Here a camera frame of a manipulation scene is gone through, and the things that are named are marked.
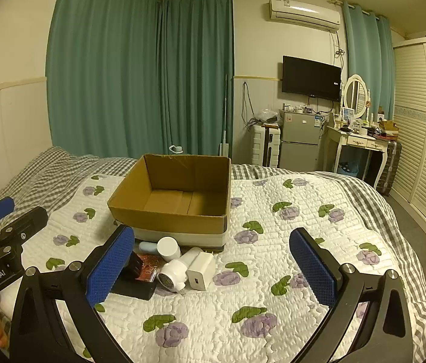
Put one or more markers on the cream slatted wardrobe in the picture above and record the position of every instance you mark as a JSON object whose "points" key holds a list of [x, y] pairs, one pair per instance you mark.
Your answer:
{"points": [[424, 128]]}

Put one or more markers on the white charger plug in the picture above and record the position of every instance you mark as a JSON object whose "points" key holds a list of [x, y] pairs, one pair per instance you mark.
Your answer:
{"points": [[201, 272]]}

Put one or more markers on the brown suitcase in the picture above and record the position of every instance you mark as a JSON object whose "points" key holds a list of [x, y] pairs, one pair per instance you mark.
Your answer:
{"points": [[388, 166]]}

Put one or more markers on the black remote control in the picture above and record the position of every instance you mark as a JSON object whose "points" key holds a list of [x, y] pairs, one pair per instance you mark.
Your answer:
{"points": [[133, 289]]}

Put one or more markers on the wide green curtain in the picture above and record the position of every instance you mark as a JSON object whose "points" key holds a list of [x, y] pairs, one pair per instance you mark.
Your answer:
{"points": [[103, 64]]}

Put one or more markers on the cardboard box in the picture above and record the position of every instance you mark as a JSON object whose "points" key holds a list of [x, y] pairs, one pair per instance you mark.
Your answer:
{"points": [[167, 221]]}

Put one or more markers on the small photo frame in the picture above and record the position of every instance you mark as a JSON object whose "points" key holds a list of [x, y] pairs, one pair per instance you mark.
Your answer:
{"points": [[347, 114]]}

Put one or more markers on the oval white mirror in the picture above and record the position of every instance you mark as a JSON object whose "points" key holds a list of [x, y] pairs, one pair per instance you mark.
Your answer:
{"points": [[354, 94]]}

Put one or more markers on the reddish card packet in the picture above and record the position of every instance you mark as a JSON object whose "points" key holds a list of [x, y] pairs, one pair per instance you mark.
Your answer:
{"points": [[149, 268]]}

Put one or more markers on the grey checked bedsheet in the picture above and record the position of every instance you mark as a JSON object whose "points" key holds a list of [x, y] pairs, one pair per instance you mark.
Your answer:
{"points": [[39, 166]]}

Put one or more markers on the small rounded case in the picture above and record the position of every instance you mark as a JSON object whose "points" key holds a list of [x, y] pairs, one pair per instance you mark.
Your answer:
{"points": [[148, 247]]}

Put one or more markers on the white flat mop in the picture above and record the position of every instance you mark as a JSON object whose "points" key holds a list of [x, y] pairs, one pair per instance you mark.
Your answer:
{"points": [[225, 147]]}

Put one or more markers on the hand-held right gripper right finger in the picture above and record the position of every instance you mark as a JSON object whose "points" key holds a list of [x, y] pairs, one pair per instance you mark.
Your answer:
{"points": [[313, 268]]}

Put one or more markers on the white air conditioner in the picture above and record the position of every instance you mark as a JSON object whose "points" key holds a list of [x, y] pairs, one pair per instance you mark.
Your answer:
{"points": [[303, 13]]}

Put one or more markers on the narrow green curtain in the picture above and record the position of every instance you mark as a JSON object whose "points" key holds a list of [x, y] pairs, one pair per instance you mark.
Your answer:
{"points": [[367, 64]]}

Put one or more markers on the white suitcase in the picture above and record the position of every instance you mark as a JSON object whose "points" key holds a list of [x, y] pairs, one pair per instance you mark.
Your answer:
{"points": [[264, 145]]}

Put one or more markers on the small brown carton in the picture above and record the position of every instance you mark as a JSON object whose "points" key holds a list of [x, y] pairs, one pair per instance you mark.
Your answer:
{"points": [[388, 127]]}

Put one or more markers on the small silver fridge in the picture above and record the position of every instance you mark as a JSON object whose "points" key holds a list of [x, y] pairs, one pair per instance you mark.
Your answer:
{"points": [[299, 140]]}

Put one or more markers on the white floral quilt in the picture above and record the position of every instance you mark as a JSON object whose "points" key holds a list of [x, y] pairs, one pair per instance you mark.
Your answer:
{"points": [[235, 291]]}

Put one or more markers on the clear plastic bag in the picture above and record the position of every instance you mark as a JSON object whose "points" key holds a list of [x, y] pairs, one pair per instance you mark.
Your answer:
{"points": [[267, 115]]}

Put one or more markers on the white dressing table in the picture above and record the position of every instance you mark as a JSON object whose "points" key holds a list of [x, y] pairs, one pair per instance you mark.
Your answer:
{"points": [[352, 141]]}

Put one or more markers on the green corner curtain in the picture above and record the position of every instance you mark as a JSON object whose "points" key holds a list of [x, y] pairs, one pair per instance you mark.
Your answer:
{"points": [[197, 75]]}

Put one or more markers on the blue bin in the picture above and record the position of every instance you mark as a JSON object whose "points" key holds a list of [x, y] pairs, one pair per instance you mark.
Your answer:
{"points": [[348, 168]]}

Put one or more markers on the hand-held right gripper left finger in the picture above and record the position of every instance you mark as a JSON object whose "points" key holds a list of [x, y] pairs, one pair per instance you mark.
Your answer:
{"points": [[110, 268]]}

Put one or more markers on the white round jar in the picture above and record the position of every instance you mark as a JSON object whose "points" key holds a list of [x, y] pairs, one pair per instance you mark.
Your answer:
{"points": [[169, 249]]}

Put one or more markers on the black wall television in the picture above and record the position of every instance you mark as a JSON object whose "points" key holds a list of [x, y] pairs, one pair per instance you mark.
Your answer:
{"points": [[309, 77]]}

